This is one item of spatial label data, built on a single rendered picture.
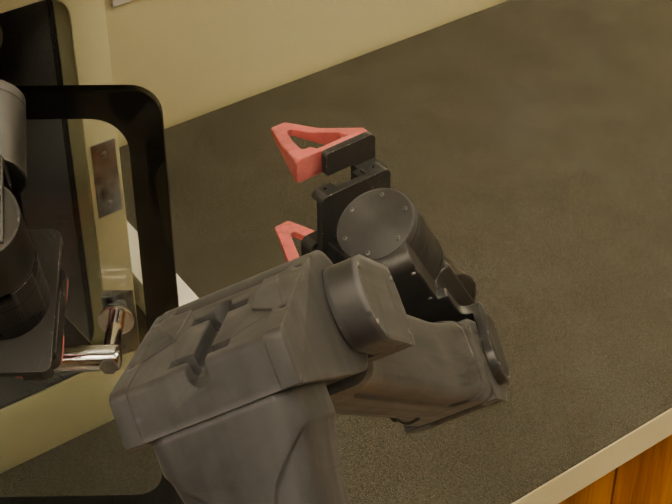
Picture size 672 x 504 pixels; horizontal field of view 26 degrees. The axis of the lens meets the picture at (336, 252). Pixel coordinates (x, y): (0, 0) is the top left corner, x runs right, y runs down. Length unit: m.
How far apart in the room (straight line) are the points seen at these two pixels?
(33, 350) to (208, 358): 0.39
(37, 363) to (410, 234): 0.25
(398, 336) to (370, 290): 0.03
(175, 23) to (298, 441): 1.23
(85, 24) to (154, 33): 0.60
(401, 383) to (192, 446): 0.23
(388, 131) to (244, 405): 1.21
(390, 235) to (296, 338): 0.42
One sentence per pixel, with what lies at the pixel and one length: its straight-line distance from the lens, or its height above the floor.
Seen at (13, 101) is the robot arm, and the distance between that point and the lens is 0.91.
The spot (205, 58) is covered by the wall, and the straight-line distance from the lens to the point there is 1.79.
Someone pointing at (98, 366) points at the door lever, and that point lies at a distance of 1.03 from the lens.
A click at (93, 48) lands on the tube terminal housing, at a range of 1.15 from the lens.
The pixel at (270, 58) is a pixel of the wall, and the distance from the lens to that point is 1.85.
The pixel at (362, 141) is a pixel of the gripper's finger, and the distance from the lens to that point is 1.09.
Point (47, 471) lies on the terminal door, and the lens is 1.17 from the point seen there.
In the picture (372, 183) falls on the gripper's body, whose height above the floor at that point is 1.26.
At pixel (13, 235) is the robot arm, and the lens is 0.86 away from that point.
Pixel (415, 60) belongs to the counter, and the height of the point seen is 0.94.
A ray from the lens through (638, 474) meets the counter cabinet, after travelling 1.49.
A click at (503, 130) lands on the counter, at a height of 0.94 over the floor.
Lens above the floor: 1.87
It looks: 37 degrees down
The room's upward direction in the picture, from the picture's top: straight up
